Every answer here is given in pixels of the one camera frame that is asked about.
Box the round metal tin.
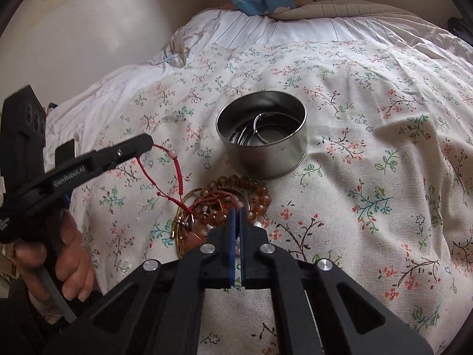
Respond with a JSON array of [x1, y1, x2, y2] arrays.
[[216, 92, 308, 179]]

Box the gold chain necklace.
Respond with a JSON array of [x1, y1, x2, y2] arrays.
[[173, 188, 208, 260]]

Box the thin metal bangles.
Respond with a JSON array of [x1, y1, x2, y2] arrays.
[[230, 113, 298, 146]]

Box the beige striped cloth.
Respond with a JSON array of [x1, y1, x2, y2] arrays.
[[271, 0, 425, 22]]

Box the red string bracelet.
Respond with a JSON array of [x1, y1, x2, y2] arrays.
[[137, 142, 195, 215]]

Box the person's left hand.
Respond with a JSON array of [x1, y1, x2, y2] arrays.
[[14, 212, 96, 315]]

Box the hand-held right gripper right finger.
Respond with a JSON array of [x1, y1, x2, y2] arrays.
[[238, 209, 435, 355]]

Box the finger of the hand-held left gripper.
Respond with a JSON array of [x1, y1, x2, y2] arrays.
[[45, 135, 154, 193]]

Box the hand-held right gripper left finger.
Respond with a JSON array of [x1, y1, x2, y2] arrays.
[[42, 208, 237, 355]]

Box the amber bead bracelet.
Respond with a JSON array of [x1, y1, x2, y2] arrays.
[[192, 175, 272, 230]]

